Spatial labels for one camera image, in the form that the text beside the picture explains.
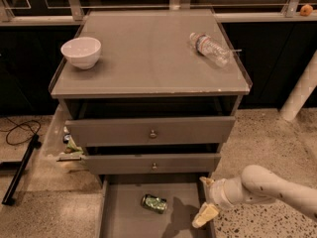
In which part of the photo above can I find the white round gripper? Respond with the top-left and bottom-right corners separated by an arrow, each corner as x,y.
192,177 -> 245,228

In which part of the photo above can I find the green soda can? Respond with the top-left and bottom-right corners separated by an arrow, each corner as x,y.
141,194 -> 167,214

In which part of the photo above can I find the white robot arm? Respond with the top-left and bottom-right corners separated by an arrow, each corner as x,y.
192,165 -> 317,228

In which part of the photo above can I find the grey bottom drawer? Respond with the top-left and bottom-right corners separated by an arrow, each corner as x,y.
97,176 -> 216,238

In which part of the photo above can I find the grey drawer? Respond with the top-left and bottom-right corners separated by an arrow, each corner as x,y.
97,176 -> 216,238
82,154 -> 221,175
65,116 -> 235,147

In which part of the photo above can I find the grey middle drawer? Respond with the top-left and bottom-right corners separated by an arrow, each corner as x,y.
82,154 -> 221,175

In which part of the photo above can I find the grey top drawer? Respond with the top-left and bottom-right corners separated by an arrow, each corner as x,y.
65,116 -> 235,147

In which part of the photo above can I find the grey drawer cabinet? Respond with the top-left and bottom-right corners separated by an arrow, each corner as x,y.
49,7 -> 254,183

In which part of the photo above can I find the clear plastic water bottle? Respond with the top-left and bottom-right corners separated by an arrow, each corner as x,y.
189,33 -> 231,67

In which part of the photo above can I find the clear plastic storage bin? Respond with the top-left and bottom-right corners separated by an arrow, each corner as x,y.
41,106 -> 86,173

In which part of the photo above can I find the white ceramic bowl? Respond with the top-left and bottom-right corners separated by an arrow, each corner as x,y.
60,37 -> 101,69

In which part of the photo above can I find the black metal stand bar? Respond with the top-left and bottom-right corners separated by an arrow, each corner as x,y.
2,134 -> 42,205

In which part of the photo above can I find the white cylindrical post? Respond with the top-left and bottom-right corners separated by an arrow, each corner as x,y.
280,51 -> 317,121

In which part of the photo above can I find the metal railing frame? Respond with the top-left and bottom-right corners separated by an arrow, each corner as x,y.
0,0 -> 317,26

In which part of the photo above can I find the black floor cable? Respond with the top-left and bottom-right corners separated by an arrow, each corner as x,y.
0,116 -> 42,147

